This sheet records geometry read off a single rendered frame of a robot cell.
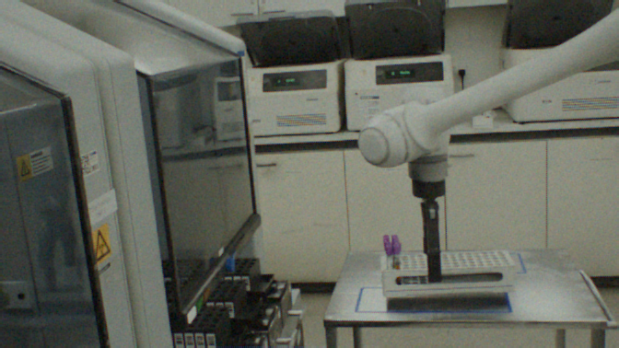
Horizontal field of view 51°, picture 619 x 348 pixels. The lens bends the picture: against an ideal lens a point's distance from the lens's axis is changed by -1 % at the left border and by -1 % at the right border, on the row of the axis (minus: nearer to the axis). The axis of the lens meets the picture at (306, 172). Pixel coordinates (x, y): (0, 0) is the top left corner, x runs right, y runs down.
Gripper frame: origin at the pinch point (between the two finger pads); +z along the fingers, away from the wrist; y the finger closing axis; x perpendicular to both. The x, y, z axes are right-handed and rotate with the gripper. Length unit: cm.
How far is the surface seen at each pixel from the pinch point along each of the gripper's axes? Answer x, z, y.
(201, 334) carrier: 49, 3, -25
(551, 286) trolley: -27.8, 8.6, 3.5
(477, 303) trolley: -9.5, 8.4, -4.1
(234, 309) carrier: 45.0, 4.7, -10.2
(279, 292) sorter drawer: 37.4, 8.5, 7.4
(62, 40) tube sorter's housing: 55, -57, -53
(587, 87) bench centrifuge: -94, -16, 187
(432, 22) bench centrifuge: -24, -52, 224
